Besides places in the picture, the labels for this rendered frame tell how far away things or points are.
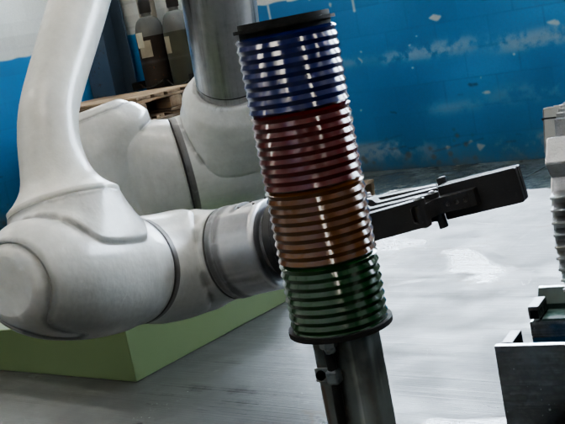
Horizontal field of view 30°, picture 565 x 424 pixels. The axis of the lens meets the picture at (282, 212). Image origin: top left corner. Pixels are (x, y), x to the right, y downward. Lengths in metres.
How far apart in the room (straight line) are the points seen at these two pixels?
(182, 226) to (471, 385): 0.37
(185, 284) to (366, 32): 6.80
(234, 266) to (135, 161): 0.56
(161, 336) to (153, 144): 0.28
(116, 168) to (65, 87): 0.54
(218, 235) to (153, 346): 0.45
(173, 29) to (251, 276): 7.21
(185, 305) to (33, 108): 0.23
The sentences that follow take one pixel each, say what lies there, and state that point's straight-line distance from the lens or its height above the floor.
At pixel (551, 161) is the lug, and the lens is 0.81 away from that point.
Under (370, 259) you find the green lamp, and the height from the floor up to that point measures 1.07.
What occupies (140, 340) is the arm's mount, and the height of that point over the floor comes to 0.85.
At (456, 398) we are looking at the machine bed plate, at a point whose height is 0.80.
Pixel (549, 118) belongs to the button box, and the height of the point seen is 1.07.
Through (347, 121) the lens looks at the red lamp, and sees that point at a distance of 0.61.
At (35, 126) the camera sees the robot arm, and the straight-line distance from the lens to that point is 0.95.
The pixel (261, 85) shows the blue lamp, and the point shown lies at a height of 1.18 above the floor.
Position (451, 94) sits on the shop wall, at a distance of 7.45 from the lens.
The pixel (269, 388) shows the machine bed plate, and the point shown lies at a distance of 1.26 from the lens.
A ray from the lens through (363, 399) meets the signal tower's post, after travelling 0.65.
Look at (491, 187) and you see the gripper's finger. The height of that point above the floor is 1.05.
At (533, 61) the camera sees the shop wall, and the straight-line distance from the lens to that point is 7.16.
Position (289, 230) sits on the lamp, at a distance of 0.61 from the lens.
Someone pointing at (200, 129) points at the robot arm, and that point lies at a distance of 1.50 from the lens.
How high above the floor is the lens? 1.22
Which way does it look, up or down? 10 degrees down
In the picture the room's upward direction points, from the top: 11 degrees counter-clockwise
